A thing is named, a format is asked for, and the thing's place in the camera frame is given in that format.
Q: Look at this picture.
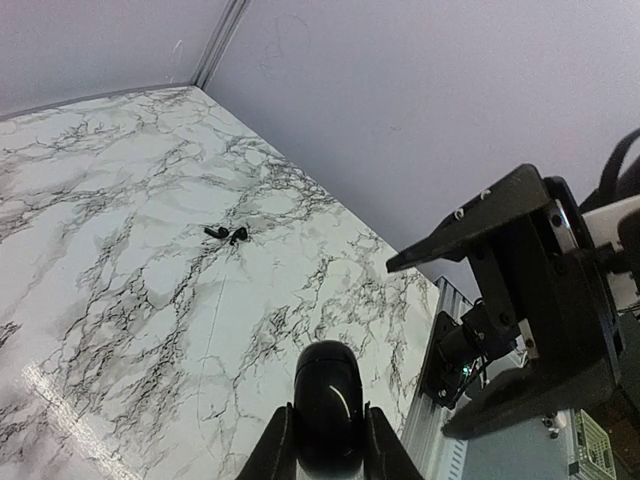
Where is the black earbud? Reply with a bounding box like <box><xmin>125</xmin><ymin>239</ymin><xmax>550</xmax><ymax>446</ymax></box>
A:
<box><xmin>203</xmin><ymin>227</ymin><xmax>229</xmax><ymax>239</ymax></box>
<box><xmin>229</xmin><ymin>227</ymin><xmax>249</xmax><ymax>245</ymax></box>

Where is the yellow plastic basket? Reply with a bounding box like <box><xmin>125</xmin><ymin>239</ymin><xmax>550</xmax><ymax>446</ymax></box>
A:
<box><xmin>574</xmin><ymin>410</ymin><xmax>615</xmax><ymax>478</ymax></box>

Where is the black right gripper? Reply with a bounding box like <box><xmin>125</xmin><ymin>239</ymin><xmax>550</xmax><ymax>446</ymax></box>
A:
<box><xmin>386</xmin><ymin>164</ymin><xmax>623</xmax><ymax>440</ymax></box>

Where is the right aluminium corner post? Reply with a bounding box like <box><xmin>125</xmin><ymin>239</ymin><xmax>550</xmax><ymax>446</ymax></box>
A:
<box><xmin>191</xmin><ymin>0</ymin><xmax>251</xmax><ymax>90</ymax></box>

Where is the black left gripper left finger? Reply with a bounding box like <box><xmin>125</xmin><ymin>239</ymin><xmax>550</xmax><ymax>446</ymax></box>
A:
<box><xmin>239</xmin><ymin>404</ymin><xmax>297</xmax><ymax>480</ymax></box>

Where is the black earbud upper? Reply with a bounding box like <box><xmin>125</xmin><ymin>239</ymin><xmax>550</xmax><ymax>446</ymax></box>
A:
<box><xmin>229</xmin><ymin>227</ymin><xmax>249</xmax><ymax>245</ymax></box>

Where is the black earbud lower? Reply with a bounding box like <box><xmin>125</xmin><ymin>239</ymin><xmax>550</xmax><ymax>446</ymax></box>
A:
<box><xmin>203</xmin><ymin>227</ymin><xmax>229</xmax><ymax>239</ymax></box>

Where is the round black charging case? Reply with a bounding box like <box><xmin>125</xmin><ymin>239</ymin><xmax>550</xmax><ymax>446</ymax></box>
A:
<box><xmin>293</xmin><ymin>340</ymin><xmax>364</xmax><ymax>479</ymax></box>

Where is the aluminium front rail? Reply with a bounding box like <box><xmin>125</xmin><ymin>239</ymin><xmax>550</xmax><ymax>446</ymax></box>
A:
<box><xmin>401</xmin><ymin>277</ymin><xmax>471</xmax><ymax>480</ymax></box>

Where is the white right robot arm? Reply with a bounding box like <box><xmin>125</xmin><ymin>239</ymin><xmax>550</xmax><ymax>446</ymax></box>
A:
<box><xmin>386</xmin><ymin>132</ymin><xmax>639</xmax><ymax>440</ymax></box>

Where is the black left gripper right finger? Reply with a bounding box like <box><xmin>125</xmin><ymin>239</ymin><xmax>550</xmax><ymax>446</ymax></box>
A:
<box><xmin>363</xmin><ymin>403</ymin><xmax>423</xmax><ymax>480</ymax></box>

